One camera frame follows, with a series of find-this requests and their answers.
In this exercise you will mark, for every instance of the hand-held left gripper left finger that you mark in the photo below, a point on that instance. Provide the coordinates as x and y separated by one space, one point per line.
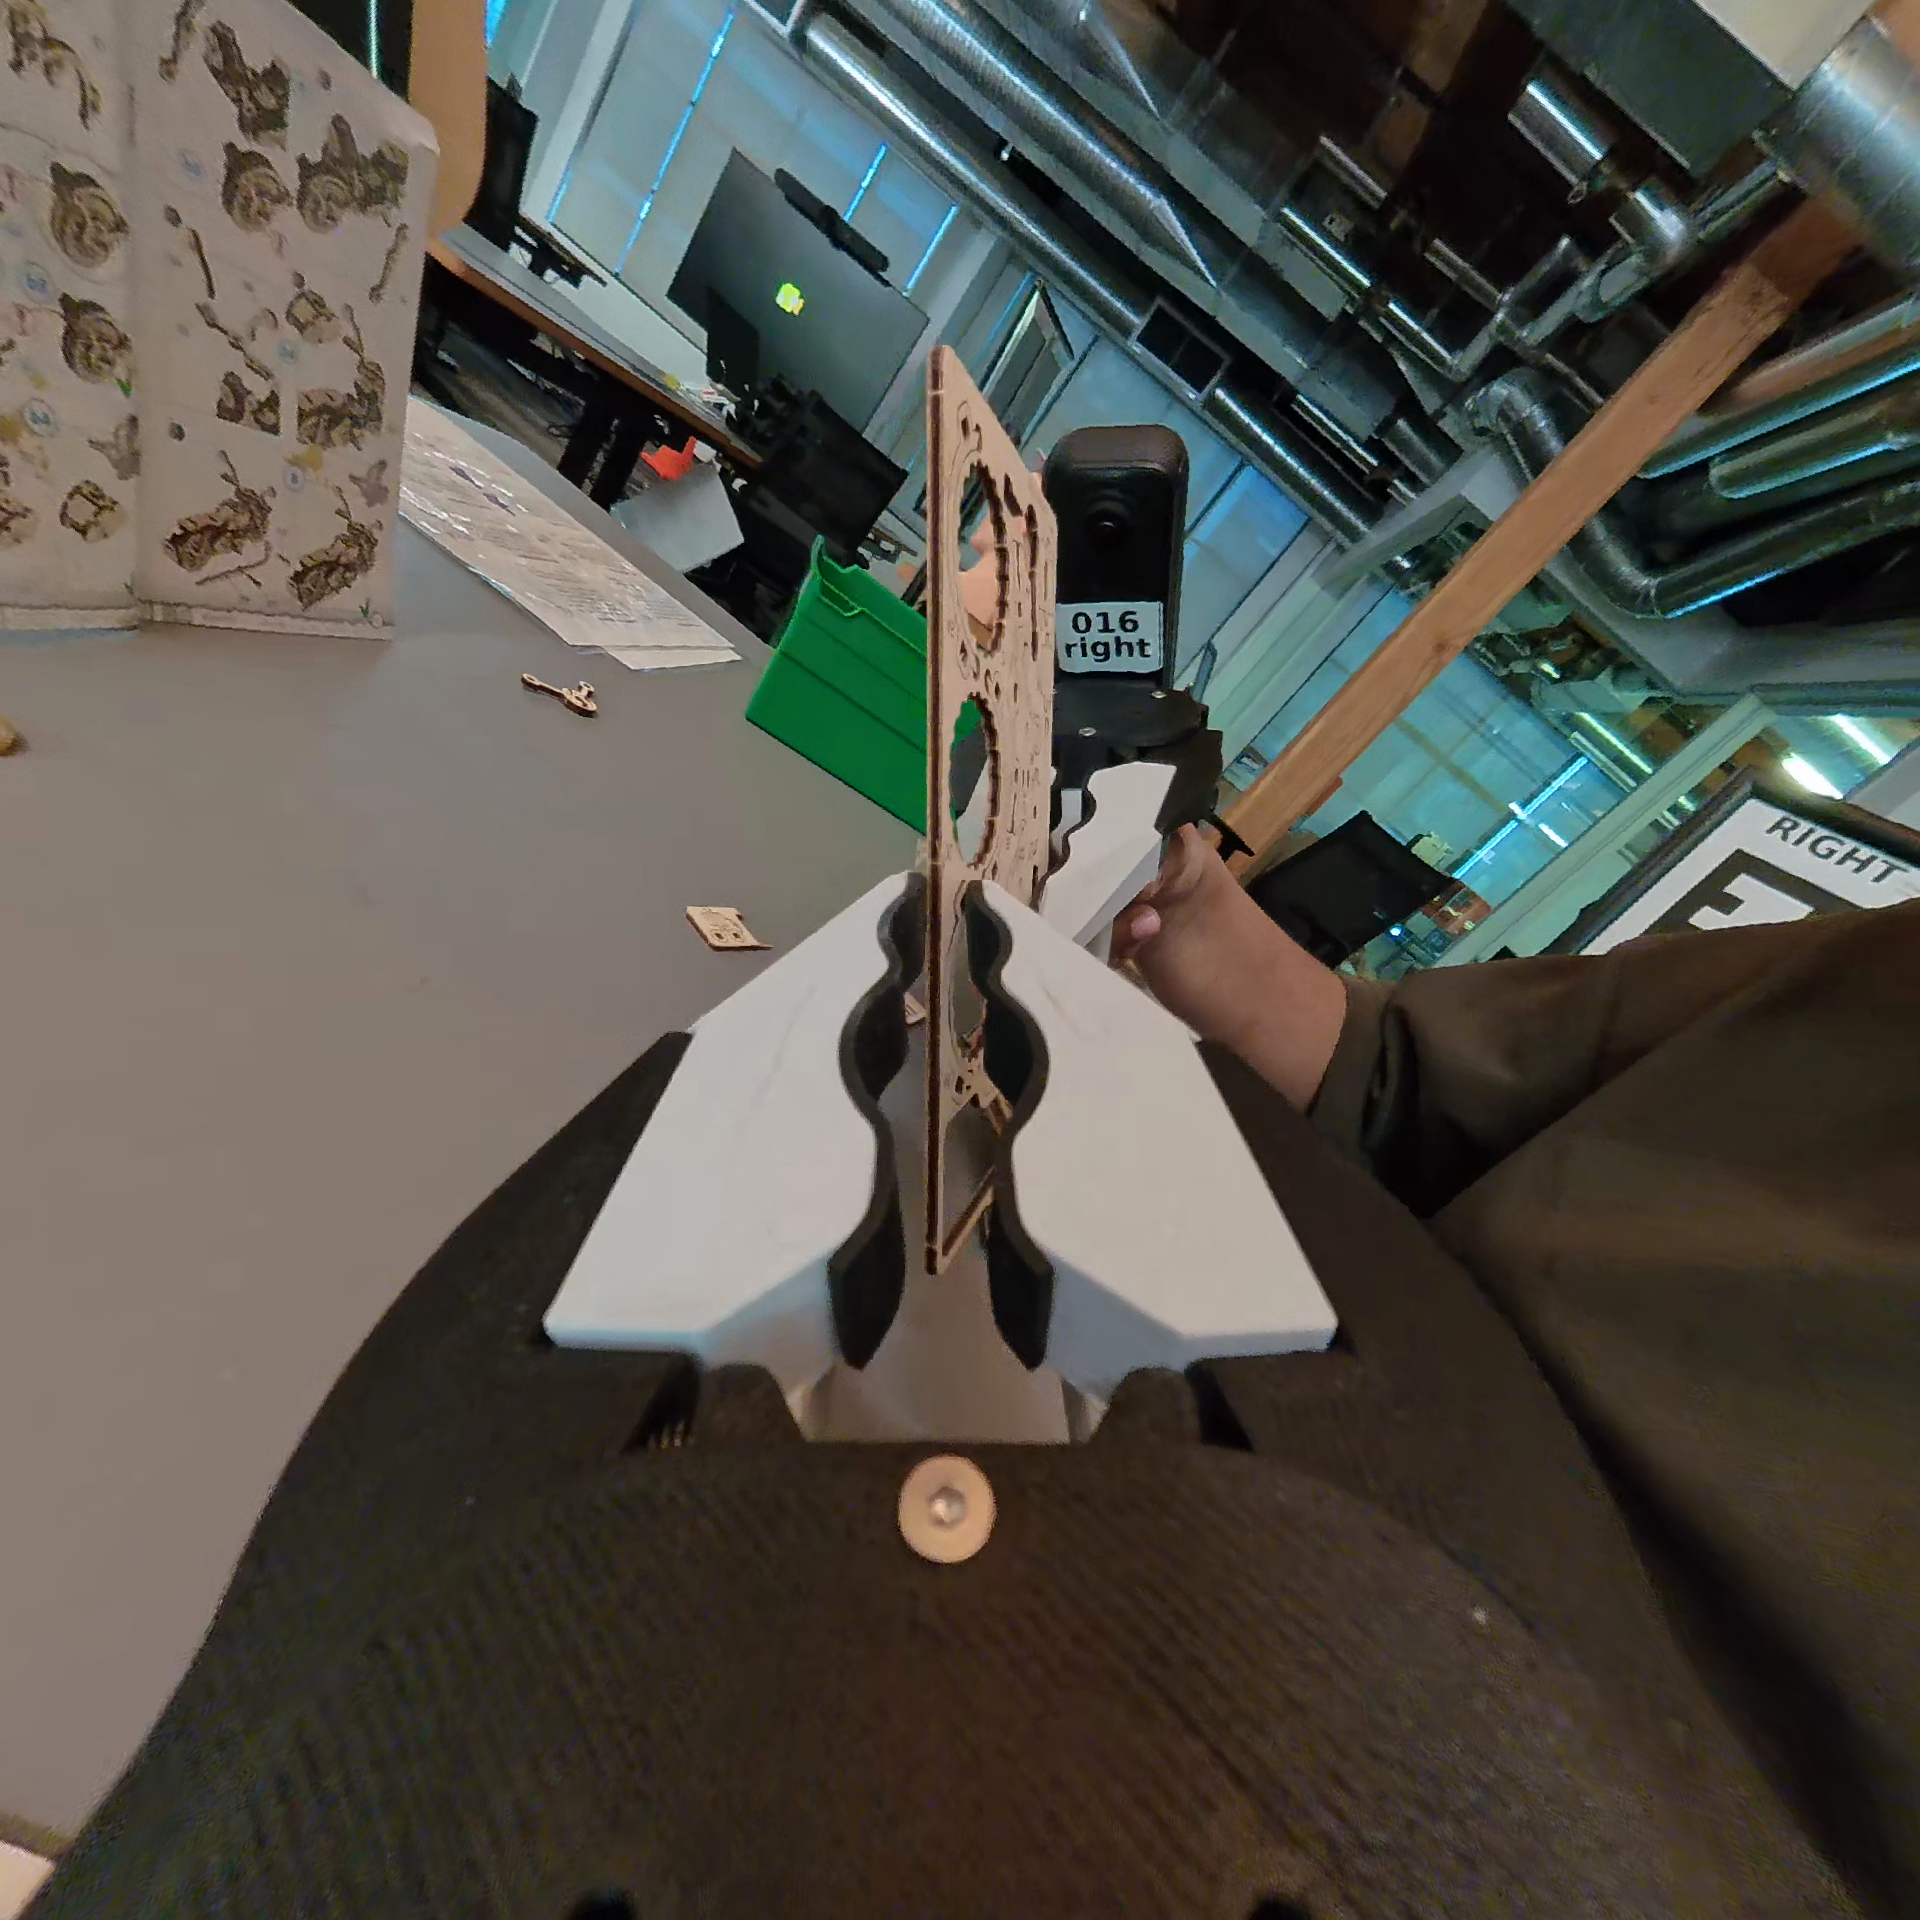
722 1170

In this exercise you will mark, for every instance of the square wooden piece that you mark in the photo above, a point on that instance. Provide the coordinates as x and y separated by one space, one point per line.
727 926

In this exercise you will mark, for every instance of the person's olive sweater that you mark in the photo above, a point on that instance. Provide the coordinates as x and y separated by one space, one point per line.
1724 1425

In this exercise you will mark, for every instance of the person's right hand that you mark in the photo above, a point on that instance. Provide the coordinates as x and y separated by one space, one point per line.
1231 974

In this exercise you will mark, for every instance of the key-shaped wooden piece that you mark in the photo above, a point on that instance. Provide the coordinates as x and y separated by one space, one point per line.
563 694

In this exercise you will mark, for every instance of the grey desk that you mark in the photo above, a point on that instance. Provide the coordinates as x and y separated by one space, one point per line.
375 974

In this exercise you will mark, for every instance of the lettered marker poster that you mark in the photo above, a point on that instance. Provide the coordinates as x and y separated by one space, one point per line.
1771 870

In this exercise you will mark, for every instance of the wooden top office table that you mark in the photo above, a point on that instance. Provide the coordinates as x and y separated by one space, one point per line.
599 346

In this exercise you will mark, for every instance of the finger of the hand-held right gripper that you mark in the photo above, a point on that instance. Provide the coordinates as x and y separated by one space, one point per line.
1126 870

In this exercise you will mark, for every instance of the clear plastic bag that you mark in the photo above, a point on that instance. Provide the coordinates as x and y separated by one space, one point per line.
557 556

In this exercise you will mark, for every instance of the black wall screen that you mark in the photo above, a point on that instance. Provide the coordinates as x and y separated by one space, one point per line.
841 346

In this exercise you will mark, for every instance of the wooden sheet with round holes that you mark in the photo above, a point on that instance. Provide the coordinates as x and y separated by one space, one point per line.
1021 662

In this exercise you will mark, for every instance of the tan edged panel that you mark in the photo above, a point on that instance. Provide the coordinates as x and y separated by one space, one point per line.
446 135

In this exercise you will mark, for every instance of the small orange object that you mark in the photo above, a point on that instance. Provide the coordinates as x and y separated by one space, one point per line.
675 458

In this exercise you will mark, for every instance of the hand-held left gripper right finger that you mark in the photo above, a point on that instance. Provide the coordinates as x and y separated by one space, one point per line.
1171 1184

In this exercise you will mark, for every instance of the printed instruction booklet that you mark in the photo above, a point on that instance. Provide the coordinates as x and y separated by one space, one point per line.
196 300

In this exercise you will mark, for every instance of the wooden beam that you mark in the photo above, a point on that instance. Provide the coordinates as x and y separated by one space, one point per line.
1577 495

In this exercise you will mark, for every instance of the green plastic bin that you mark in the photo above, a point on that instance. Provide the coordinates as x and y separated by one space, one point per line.
841 704

